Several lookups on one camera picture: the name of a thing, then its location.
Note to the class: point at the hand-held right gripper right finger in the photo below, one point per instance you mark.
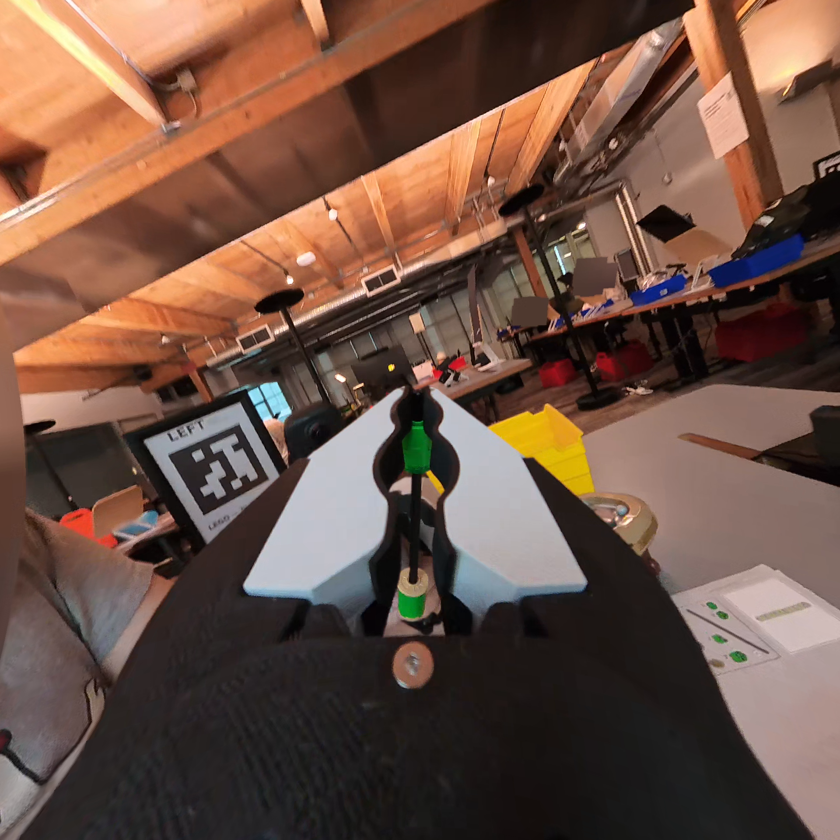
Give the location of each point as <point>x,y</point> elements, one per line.
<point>505,525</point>

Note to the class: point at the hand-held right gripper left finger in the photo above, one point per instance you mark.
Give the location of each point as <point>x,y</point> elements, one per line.
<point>315,525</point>

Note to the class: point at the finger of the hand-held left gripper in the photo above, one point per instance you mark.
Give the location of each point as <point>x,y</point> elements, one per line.
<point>401,508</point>

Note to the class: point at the black rod with green bricks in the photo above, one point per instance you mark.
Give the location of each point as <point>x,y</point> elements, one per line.
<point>416,453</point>

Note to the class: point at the yellow plastic bin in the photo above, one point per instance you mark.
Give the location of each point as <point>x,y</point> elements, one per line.
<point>551,446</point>

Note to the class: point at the white ceiling air vent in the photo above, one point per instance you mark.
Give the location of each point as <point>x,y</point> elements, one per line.
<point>254,338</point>
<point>380,279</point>

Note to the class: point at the dark computer monitor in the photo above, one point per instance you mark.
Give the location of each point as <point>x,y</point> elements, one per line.
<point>380,367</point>

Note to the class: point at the tall black floor lamp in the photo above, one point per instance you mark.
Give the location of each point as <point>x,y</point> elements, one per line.
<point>298,341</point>

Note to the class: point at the person's grey sweatshirt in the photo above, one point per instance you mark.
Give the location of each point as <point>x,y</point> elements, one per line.
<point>59,623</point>

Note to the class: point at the small blue plastic bin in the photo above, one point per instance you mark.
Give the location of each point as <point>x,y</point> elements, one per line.
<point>656,290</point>

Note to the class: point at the white instruction booklet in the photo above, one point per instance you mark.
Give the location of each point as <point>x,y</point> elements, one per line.
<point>774,610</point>

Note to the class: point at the long wooden work table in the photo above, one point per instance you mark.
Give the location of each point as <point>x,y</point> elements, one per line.
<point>689,296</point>

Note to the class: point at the large red plastic bin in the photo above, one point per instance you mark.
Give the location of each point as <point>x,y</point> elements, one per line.
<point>761,333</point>

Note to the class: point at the large blue plastic bin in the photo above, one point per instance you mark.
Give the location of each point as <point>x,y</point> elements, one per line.
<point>754,262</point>

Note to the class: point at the white paper notice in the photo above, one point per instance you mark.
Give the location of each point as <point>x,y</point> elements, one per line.
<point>722,115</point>

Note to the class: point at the silver ceiling duct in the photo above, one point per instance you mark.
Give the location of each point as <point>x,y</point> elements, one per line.
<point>341,305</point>

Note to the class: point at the wooden post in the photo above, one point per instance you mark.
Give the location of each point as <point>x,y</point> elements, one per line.
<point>741,170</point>

